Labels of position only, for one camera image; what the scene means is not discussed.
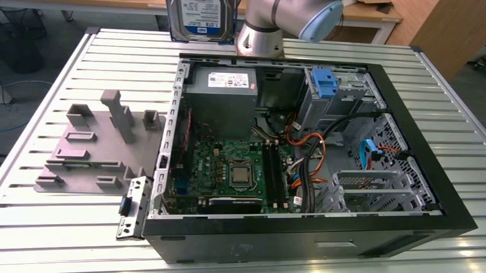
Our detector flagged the hard disk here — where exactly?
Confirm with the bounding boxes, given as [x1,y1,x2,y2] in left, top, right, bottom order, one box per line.
[165,0,236,46]

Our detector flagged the metal disk bay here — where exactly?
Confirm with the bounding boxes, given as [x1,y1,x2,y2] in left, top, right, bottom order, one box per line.
[328,169,434,213]

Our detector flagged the CPU socket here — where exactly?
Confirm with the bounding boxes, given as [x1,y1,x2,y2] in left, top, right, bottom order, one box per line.
[225,159,255,193]

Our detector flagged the grey power supply unit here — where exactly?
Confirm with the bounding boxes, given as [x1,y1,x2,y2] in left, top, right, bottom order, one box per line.
[184,68,259,140]

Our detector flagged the silver CPU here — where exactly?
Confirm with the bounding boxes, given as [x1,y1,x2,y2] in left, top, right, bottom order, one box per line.
[229,167,250,183]

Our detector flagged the black RAM slot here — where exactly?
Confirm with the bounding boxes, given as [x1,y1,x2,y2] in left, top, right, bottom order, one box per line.
[267,140,280,208]
[272,140,286,208]
[263,140,275,208]

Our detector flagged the green motherboard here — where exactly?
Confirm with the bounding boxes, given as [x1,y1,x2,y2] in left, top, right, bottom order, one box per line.
[167,139,304,214]

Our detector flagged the metal socket cover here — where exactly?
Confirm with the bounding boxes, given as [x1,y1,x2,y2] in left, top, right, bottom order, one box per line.
[228,163,252,189]

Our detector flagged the grey metal drive cage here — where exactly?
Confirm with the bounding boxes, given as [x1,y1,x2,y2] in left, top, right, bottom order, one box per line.
[296,65,384,146]

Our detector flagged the black graphics card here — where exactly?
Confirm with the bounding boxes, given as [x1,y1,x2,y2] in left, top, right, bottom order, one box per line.
[196,195,263,214]

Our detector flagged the blue plastic drive latch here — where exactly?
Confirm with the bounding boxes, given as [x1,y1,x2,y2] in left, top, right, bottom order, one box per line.
[311,67,339,100]

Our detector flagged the grey plastic parts rack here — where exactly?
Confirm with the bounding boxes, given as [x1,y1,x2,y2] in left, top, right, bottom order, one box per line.
[33,90,168,197]

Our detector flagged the black open PC case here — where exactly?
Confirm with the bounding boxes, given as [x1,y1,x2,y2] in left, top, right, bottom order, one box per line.
[140,52,478,264]

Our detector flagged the green RAM stick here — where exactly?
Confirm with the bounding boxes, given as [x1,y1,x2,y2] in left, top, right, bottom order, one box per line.
[56,162,115,168]

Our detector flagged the wooden cabinet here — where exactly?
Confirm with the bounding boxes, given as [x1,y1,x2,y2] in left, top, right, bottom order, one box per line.
[386,0,486,82]

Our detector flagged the black waste bin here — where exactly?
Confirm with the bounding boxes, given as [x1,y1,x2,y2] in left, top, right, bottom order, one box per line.
[0,7,48,75]

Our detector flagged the orange red wire bundle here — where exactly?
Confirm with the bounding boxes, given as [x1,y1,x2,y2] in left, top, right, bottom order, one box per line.
[284,112,330,188]

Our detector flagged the black cable bundle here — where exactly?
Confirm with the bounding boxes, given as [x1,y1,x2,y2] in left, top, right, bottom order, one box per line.
[306,109,386,214]

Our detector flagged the blue flat data wire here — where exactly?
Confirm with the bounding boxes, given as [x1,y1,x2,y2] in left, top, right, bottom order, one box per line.
[358,138,383,171]

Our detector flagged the metal card retention bracket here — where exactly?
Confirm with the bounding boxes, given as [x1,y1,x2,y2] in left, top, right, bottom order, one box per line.
[115,175,153,242]

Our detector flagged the coloured power wire black plug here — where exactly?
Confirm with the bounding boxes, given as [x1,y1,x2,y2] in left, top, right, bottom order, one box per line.
[378,146,410,162]

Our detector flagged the wooden desk white frame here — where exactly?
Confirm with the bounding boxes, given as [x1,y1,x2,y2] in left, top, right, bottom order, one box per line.
[60,0,169,32]
[335,0,404,45]

